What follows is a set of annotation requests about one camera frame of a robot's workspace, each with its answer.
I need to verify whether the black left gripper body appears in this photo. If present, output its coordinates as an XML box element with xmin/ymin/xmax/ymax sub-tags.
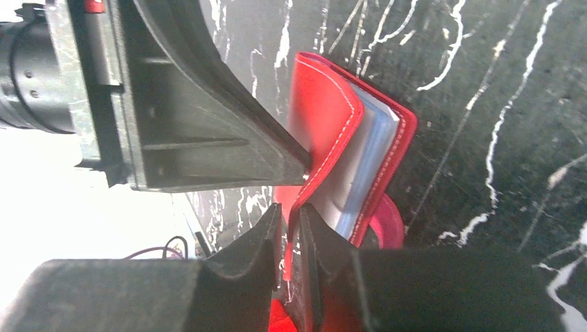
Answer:
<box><xmin>1</xmin><ymin>1</ymin><xmax>138</xmax><ymax>187</ymax></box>

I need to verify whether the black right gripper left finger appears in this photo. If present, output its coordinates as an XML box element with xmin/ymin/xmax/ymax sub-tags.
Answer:
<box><xmin>1</xmin><ymin>204</ymin><xmax>282</xmax><ymax>331</ymax></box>

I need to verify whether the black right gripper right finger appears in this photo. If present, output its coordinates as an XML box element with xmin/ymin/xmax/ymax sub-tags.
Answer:
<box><xmin>299</xmin><ymin>204</ymin><xmax>563</xmax><ymax>331</ymax></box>

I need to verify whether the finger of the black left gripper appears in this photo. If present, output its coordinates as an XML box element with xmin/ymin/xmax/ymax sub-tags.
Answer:
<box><xmin>107</xmin><ymin>1</ymin><xmax>311</xmax><ymax>192</ymax></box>

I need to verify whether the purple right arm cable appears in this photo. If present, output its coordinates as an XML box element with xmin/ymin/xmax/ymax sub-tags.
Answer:
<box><xmin>121</xmin><ymin>235</ymin><xmax>190</xmax><ymax>260</ymax></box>

